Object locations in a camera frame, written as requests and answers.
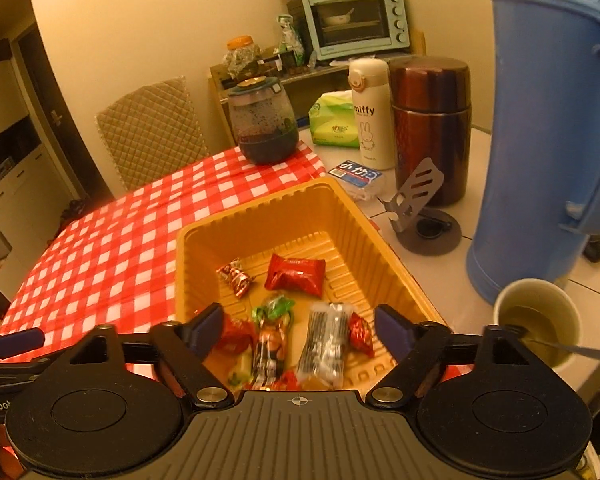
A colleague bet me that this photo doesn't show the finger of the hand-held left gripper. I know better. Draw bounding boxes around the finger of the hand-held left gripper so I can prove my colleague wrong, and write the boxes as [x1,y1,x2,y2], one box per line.
[0,329,46,360]
[0,352,71,387]

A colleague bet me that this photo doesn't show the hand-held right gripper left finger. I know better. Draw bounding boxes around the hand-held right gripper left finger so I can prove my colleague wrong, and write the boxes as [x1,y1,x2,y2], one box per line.
[65,302,235,409]

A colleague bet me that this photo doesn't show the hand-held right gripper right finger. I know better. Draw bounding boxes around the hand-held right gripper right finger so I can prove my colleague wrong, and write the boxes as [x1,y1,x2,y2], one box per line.
[365,304,556,409]

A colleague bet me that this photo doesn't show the red orange candy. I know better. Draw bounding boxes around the red orange candy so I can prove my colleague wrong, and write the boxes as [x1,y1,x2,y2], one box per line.
[215,315,257,356]

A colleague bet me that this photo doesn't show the small red snack packet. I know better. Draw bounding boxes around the small red snack packet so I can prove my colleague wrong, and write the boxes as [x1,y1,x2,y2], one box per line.
[349,312,376,358]

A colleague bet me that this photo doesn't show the yellow green snack packet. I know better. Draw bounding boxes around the yellow green snack packet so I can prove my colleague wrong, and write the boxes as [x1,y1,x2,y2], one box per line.
[227,357,253,391]

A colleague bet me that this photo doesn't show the red gold candy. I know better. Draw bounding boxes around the red gold candy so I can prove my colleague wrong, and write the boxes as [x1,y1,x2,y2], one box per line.
[216,257,253,300]

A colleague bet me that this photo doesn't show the snack packets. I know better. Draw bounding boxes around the snack packets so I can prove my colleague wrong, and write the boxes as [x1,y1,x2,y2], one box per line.
[250,294,297,391]

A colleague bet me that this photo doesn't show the large red snack packet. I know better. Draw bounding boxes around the large red snack packet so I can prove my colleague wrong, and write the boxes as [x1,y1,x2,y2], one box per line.
[265,253,327,297]

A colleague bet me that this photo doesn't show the yellow plastic tray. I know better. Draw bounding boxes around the yellow plastic tray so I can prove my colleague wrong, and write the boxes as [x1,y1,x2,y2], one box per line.
[175,176,448,393]

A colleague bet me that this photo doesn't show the red checked tablecloth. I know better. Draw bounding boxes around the red checked tablecloth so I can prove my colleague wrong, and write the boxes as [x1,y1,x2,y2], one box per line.
[0,141,476,396]

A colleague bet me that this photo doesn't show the row of shoes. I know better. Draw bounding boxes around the row of shoes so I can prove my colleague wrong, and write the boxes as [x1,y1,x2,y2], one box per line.
[55,199,88,231]

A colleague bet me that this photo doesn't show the white patterned mug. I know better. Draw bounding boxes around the white patterned mug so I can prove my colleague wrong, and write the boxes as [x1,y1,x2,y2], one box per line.
[492,278,581,372]

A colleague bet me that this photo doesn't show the grey phone stand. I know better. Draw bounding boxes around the grey phone stand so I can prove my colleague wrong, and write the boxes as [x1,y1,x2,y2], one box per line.
[377,157,462,257]

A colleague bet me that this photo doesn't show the blue white small packet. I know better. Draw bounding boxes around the blue white small packet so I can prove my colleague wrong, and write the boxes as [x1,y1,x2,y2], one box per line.
[327,159,383,201]

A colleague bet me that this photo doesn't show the white cabinet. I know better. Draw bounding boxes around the white cabinet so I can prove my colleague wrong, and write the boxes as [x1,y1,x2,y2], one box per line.
[0,40,88,301]

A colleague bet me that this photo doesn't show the metal spoon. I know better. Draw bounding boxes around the metal spoon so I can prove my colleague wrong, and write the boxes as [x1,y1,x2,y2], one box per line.
[510,325,600,362]

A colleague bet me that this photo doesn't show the quilted chair back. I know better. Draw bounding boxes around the quilted chair back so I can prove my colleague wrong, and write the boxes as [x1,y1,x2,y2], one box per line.
[95,76,211,192]

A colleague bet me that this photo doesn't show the brown metallic thermos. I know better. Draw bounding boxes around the brown metallic thermos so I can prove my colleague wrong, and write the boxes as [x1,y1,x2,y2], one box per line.
[387,56,473,207]

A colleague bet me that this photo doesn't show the dark door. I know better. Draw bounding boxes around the dark door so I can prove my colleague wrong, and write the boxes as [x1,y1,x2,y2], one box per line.
[17,22,113,201]

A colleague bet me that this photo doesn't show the white thermos bottle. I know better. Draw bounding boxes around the white thermos bottle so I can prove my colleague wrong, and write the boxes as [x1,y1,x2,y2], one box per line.
[348,58,397,171]

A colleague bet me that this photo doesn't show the glass jar with dark liquid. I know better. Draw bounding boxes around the glass jar with dark liquid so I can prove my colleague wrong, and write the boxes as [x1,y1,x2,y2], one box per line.
[227,76,300,165]

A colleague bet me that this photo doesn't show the green tissue pack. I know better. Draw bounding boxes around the green tissue pack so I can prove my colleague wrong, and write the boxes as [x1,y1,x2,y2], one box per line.
[307,91,361,148]

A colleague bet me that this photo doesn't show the wooden shelf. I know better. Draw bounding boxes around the wooden shelf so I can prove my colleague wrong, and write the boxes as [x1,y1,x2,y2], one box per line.
[209,30,426,147]

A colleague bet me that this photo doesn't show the blue thermos jug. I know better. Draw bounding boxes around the blue thermos jug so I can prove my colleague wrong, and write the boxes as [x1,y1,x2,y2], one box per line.
[466,0,600,306]

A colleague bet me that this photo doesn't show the glass jar with orange lid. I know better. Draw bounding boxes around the glass jar with orange lid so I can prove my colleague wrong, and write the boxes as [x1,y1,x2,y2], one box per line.
[223,35,263,79]

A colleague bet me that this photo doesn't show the green white snack bag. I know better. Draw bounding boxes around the green white snack bag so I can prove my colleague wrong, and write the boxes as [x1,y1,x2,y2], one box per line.
[277,14,307,68]

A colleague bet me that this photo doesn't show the light blue toaster oven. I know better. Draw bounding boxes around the light blue toaster oven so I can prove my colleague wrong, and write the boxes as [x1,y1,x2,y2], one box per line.
[301,0,411,61]

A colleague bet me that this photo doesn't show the white bowl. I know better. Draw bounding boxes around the white bowl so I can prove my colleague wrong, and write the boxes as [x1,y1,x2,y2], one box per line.
[322,9,356,27]

